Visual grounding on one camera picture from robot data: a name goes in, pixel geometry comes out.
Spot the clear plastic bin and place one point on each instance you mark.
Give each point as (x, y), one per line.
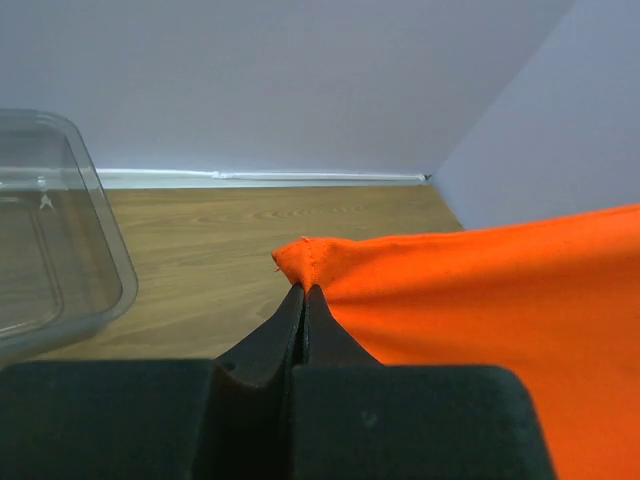
(65, 270)

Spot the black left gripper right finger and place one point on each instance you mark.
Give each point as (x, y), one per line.
(355, 418)

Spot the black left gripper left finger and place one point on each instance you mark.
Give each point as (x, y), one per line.
(207, 418)

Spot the orange t shirt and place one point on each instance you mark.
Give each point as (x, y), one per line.
(554, 301)

